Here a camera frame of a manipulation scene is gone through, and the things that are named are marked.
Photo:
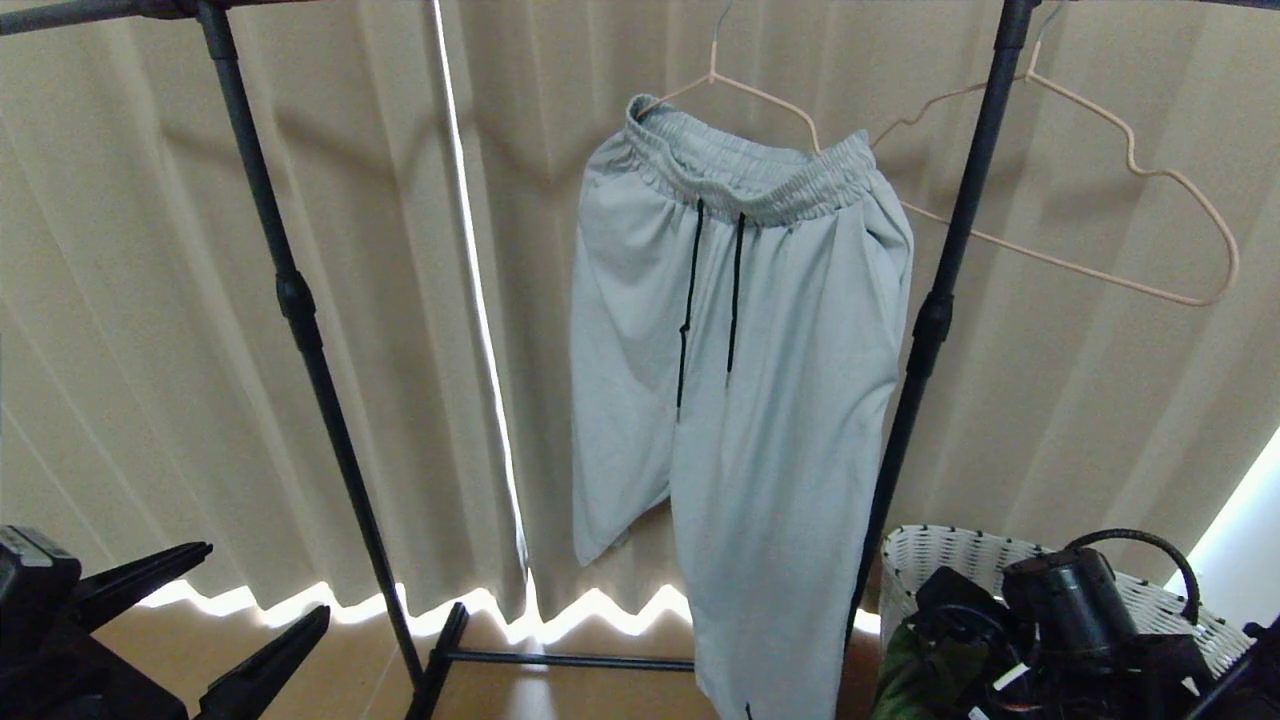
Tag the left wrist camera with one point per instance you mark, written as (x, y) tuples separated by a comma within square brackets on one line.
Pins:
[(35, 580)]

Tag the black clothes rack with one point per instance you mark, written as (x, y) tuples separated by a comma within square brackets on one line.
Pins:
[(297, 300)]

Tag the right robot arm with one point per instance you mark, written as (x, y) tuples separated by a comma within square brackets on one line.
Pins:
[(1070, 600)]

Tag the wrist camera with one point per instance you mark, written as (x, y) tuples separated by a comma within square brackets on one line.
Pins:
[(35, 580), (955, 600)]

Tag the green garment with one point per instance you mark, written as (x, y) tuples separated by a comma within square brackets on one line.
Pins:
[(930, 670)]

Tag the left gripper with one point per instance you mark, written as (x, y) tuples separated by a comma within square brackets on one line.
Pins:
[(70, 680)]

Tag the pale grey shorts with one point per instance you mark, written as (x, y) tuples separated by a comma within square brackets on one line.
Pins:
[(780, 400)]

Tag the pink clothes hanger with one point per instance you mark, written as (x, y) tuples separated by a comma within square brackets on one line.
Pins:
[(1100, 270), (760, 97)]

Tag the beige curtain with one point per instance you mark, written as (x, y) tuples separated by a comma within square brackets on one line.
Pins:
[(130, 300)]

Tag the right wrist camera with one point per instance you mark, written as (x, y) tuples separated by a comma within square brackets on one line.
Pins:
[(955, 600)]

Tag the white laundry basket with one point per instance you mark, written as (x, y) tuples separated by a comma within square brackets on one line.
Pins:
[(950, 555)]

